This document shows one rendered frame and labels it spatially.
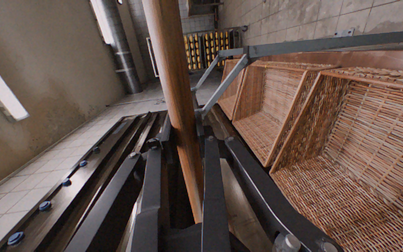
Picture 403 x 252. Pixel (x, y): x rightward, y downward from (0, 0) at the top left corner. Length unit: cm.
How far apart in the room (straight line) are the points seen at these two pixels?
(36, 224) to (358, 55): 153
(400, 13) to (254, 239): 135
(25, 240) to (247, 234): 95
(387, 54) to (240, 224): 74
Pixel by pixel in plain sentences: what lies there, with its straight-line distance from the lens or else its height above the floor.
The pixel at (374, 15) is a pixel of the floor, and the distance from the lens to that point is 147.
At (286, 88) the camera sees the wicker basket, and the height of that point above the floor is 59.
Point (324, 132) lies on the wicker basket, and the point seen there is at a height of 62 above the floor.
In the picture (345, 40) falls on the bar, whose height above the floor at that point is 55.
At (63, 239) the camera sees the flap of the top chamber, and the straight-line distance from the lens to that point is 91.
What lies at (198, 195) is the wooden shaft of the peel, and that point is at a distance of 24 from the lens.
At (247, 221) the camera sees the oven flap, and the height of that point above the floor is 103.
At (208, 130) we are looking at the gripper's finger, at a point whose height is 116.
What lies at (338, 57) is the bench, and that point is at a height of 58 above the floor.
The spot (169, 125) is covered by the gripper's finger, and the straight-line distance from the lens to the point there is 16.
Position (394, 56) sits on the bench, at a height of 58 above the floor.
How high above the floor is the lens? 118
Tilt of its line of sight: 2 degrees down
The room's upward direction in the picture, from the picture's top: 99 degrees counter-clockwise
